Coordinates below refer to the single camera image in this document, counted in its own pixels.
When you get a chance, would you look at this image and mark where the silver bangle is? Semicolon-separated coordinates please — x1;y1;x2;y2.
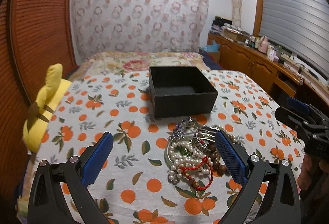
164;141;181;171

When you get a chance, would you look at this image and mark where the wooden louvered wardrobe door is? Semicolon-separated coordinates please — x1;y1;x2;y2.
1;0;76;217

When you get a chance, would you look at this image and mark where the yellow plush toy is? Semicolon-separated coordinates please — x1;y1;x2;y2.
22;63;71;153

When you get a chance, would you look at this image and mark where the white pearl necklace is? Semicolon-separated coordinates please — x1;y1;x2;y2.
167;137;215;181

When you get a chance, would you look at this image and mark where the pink bottle on cabinet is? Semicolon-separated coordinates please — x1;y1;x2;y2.
258;36;268;54

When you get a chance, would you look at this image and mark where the floral bed blanket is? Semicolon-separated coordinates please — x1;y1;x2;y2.
69;51;210;82

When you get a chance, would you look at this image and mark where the orange print white cloth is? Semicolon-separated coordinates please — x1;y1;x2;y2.
17;70;304;223

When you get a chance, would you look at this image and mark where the grey window blind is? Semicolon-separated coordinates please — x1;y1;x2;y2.
260;0;328;76

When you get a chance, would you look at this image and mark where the pink circle patterned curtain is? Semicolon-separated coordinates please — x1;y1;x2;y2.
71;0;209;61

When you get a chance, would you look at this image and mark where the wooden sideboard cabinet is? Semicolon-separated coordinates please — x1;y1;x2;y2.
207;33;328;113

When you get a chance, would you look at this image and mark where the black open jewelry box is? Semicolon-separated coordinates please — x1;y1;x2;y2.
149;66;218;118

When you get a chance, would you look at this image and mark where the person's right hand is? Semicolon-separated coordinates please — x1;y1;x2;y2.
298;153;328;191

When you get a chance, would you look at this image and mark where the purple crystal hair comb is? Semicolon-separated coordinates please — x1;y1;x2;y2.
168;117;221;143

